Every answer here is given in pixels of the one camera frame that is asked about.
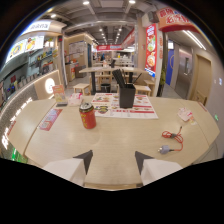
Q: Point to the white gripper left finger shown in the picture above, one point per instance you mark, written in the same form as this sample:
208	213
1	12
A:
68	168

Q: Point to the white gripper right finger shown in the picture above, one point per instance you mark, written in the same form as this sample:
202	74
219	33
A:
156	168

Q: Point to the red drink can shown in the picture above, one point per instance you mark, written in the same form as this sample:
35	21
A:
88	116

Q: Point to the red sticker label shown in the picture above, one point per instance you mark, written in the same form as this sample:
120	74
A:
50	119

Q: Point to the small white red leaflet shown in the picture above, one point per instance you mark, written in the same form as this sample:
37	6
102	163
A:
186	115

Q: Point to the laminated picture menu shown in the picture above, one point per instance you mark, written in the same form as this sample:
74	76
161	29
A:
130	107

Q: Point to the white tissue packet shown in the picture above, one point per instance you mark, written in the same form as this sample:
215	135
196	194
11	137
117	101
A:
75	99

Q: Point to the orange table sign stand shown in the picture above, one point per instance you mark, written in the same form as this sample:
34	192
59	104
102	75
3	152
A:
59	94

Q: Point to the black chopstick holder box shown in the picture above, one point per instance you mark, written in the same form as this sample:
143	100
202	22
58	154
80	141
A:
127	96

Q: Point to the small wooden stool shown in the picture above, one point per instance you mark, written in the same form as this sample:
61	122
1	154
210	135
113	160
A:
143	89
81	88

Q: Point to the black waste bin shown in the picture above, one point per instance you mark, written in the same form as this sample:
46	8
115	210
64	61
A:
105	87

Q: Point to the black chopsticks bundle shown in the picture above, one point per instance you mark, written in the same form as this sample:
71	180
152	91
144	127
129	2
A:
119	78

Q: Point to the wooden high table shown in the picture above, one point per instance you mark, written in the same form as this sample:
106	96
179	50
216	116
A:
111	70

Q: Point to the red food poster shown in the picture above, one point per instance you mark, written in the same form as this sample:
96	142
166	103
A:
151	50

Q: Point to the illuminated menu board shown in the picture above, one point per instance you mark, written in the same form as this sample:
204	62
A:
25	46

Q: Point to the red hanging shop sign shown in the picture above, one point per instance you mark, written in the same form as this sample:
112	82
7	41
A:
176	19

